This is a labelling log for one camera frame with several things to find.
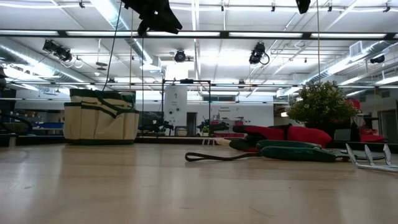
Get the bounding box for curved-tine hand rake wooden handle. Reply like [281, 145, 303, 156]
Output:
[201, 138, 233, 147]

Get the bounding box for beige gardening bag green trim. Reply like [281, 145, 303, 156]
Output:
[63, 88, 140, 146]

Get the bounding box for red background crate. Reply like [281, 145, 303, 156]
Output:
[359, 127, 386, 143]

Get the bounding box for three-tine hand fork wooden handle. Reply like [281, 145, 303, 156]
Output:
[345, 142, 398, 174]

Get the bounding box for potted green plant black pot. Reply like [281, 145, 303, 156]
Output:
[285, 80, 359, 139]

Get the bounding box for black hanging cable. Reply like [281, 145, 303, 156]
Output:
[101, 0, 124, 92]

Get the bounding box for black curved cable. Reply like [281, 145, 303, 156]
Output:
[0, 113, 34, 135]

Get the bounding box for green-handled pruning shears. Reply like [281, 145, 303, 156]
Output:
[185, 139, 386, 164]

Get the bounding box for black background rig frame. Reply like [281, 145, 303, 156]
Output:
[160, 78, 212, 138]

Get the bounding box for overhead light bar beam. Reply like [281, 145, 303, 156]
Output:
[0, 29, 398, 41]

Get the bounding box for black aluminium station frame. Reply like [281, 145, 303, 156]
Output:
[0, 133, 398, 154]

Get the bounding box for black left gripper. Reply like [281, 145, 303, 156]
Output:
[121, 0, 183, 37]

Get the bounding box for thin hanging cord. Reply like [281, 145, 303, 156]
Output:
[129, 9, 134, 91]
[316, 0, 321, 85]

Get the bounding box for red and black gardening glove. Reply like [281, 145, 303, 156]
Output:
[229, 123, 333, 153]

